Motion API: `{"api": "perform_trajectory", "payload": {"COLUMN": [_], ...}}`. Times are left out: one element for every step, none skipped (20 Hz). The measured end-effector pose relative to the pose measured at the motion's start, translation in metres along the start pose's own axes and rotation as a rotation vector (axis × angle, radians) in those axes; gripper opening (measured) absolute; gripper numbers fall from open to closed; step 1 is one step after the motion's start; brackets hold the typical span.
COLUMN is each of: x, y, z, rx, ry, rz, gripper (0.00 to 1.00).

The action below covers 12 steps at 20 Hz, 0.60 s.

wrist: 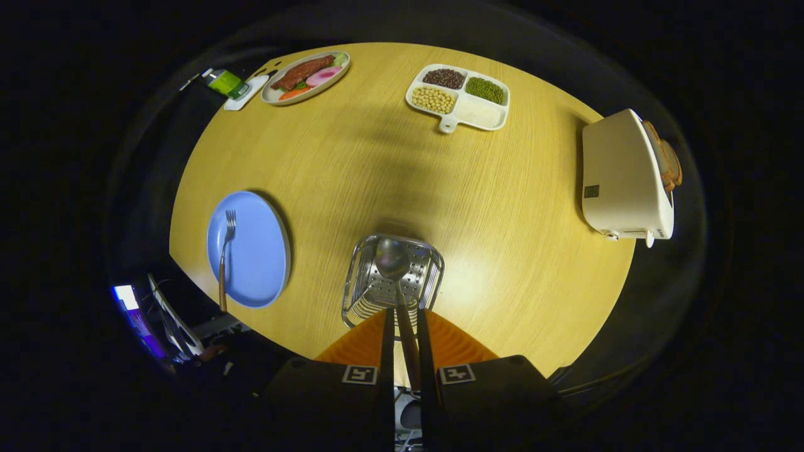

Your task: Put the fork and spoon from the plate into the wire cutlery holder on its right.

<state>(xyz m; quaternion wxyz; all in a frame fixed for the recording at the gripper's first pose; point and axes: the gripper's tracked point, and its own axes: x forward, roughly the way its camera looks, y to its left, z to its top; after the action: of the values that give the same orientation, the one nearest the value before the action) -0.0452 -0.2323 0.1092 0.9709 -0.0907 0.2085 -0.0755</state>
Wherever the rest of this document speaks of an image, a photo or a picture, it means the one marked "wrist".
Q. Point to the pile of white rice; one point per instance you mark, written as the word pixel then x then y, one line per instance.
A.
pixel 480 112

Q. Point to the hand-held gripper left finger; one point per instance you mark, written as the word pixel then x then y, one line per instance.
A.
pixel 326 402

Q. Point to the blue round plate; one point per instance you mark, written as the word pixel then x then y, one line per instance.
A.
pixel 257 251

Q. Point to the white metal stand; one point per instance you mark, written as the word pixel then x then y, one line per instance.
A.
pixel 176 320

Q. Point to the pile of green beans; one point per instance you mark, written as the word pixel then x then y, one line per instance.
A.
pixel 485 90

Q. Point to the lit computer monitor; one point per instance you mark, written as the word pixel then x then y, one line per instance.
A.
pixel 129 298

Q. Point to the white square coaster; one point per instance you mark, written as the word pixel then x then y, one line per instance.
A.
pixel 250 94

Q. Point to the white toaster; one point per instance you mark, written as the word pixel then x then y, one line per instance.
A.
pixel 619 176

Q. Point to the pile of red beans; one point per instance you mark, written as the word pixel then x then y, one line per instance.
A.
pixel 444 78

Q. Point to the white divided tray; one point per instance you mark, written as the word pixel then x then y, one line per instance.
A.
pixel 447 122

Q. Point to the pink ham slice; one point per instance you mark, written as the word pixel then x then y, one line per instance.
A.
pixel 323 76

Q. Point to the brown grilled meat piece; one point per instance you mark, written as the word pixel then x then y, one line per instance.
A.
pixel 301 72

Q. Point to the brown bread slice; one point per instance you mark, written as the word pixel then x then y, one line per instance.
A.
pixel 667 160

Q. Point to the green label plastic bottle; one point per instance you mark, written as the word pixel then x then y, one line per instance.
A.
pixel 225 83

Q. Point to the pile of yellow soybeans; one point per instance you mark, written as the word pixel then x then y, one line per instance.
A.
pixel 433 100

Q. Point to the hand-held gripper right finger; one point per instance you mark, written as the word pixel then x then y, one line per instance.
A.
pixel 490 402

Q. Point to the oval plate with food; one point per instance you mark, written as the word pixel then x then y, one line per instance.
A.
pixel 276 97

